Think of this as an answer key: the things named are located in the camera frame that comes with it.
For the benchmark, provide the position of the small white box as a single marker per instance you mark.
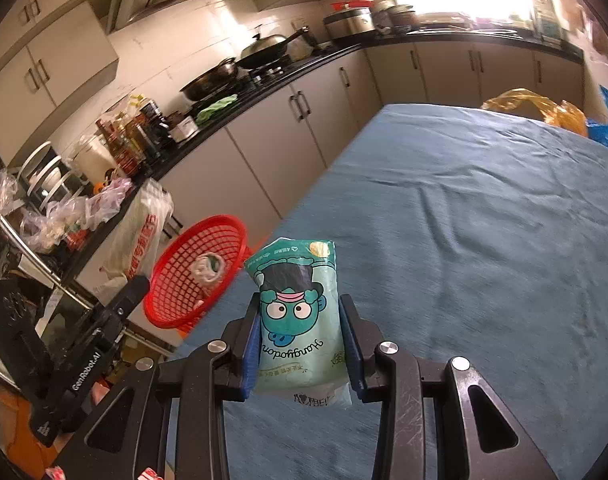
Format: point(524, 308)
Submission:
point(186, 129)

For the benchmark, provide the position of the large wall cabinet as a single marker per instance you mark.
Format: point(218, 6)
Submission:
point(59, 60)

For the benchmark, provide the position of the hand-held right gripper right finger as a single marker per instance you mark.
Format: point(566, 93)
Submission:
point(355, 360)

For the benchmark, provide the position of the grey base cabinets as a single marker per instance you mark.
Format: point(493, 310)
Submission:
point(264, 150)

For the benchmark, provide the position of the green cloth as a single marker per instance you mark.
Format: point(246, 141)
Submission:
point(216, 107)

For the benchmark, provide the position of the red plastic basket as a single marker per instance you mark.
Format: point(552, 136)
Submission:
point(169, 285)

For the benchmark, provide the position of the pile of clear plastic bags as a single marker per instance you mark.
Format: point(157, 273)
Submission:
point(99, 200)

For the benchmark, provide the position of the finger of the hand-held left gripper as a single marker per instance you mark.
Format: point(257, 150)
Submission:
point(129, 295)

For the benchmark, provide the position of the silver cooker pot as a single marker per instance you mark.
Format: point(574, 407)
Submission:
point(349, 25)

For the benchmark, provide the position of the row of condiment bottles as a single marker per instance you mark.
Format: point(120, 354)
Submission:
point(129, 135)

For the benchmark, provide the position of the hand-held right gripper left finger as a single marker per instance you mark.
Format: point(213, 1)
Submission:
point(250, 360)

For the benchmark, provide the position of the blue tablecloth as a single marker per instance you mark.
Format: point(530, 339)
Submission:
point(459, 235)

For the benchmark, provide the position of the teal tissue packet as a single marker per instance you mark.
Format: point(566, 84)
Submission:
point(294, 310)

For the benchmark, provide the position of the yellow plastic bag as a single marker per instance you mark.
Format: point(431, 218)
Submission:
point(524, 102)

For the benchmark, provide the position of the small steel pot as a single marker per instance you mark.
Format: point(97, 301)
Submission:
point(396, 17)

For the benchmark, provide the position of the black kitchen countertop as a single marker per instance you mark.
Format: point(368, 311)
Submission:
point(434, 39)

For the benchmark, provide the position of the metal shelf rack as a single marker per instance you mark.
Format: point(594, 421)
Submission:
point(29, 255)

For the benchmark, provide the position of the white dish rack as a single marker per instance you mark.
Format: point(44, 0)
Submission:
point(39, 160)

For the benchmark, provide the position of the gas stove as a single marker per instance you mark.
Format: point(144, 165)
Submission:
point(264, 76)

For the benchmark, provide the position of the beige plastic bag red print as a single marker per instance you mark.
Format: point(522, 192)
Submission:
point(139, 230)

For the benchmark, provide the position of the red lid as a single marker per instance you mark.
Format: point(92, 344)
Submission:
point(354, 4)

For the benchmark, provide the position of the black wok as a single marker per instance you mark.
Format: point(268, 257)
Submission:
point(209, 80)

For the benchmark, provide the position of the white green container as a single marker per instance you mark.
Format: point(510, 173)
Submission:
point(551, 25)

